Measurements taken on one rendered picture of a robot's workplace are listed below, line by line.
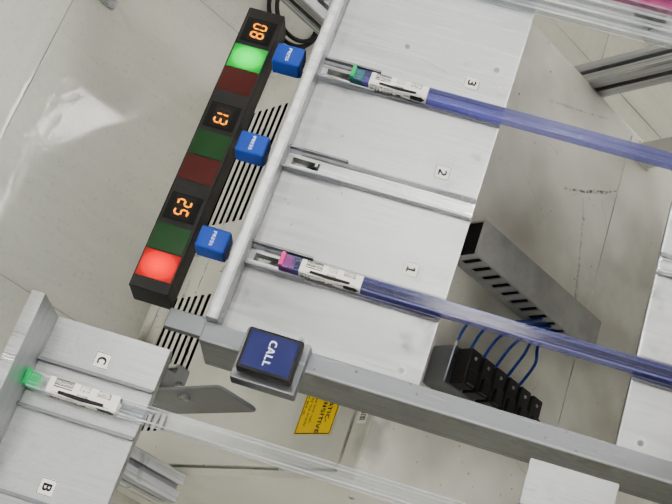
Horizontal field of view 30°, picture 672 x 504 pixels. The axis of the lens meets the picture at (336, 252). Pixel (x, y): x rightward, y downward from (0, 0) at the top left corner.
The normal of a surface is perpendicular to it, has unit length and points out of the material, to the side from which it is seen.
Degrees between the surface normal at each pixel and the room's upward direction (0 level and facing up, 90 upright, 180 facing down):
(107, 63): 0
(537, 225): 0
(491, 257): 0
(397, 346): 46
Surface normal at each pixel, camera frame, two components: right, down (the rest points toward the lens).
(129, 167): 0.69, -0.11
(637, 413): 0.00, -0.44
